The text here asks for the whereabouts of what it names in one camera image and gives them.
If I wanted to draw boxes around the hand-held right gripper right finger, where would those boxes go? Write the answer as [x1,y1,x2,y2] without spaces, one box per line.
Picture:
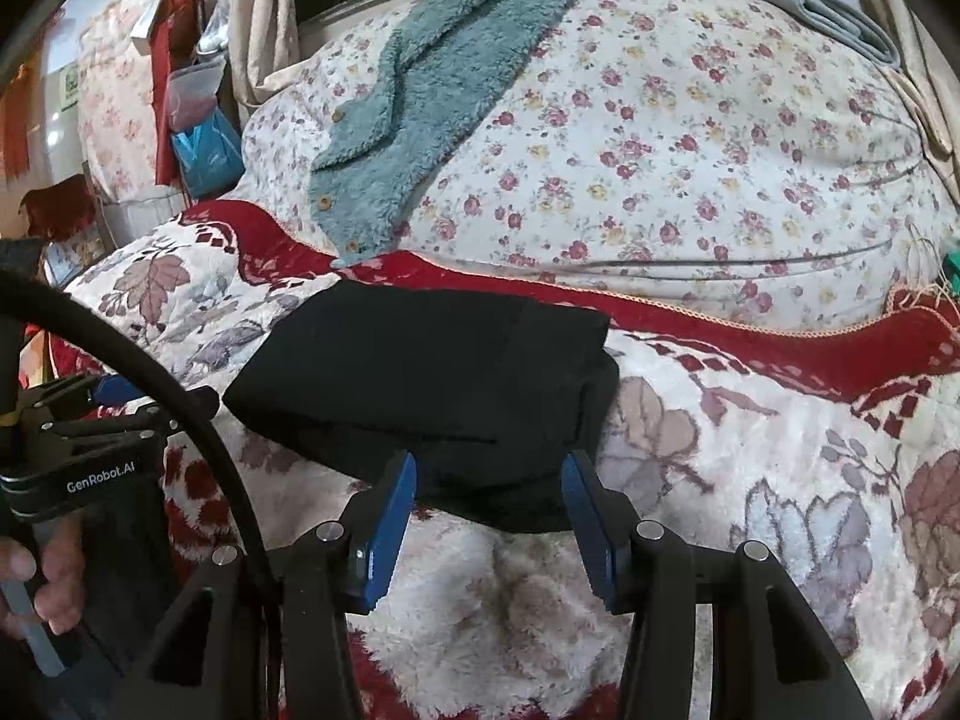
[560,450,875,720]

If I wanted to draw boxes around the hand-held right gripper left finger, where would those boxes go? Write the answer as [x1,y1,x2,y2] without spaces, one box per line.
[124,450,419,720]

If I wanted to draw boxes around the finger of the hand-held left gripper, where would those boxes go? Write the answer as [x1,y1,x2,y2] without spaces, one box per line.
[34,386,222,458]
[22,377,147,410]

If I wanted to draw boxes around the black pants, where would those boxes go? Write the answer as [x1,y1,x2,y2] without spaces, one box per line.
[223,281,622,533]

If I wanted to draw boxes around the person's left hand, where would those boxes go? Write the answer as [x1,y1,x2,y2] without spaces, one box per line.
[0,517,87,642]

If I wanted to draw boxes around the red leaf-patterned blanket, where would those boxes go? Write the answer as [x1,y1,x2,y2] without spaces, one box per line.
[64,199,960,720]

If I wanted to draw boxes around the dark red cloth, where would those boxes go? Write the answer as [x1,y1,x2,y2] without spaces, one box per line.
[19,174,95,237]

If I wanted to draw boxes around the blue plastic bag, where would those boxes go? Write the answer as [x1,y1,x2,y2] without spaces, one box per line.
[171,109,242,200]

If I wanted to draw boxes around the floral fabric cover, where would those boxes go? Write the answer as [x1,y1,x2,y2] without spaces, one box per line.
[75,0,170,203]

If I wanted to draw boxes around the red hanging decoration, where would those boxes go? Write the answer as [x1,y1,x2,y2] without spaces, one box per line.
[0,64,35,181]

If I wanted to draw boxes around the clear plastic bag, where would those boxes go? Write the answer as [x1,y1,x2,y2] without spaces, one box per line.
[165,56,226,132]

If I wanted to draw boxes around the red hanging cloth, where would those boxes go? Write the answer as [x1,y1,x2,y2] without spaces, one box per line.
[150,0,200,188]

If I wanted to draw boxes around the beige curtain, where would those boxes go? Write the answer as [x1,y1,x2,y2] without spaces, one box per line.
[217,0,301,113]
[847,0,960,203]

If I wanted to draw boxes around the white floral quilt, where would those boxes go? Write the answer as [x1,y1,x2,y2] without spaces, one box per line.
[240,0,960,335]

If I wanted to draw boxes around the teal fleece jacket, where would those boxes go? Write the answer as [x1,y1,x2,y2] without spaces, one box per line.
[311,0,638,271]

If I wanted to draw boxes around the grey folded cloth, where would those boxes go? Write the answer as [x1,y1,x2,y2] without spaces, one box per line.
[739,0,901,65]

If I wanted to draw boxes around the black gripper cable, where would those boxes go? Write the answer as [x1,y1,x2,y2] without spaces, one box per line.
[0,270,290,720]

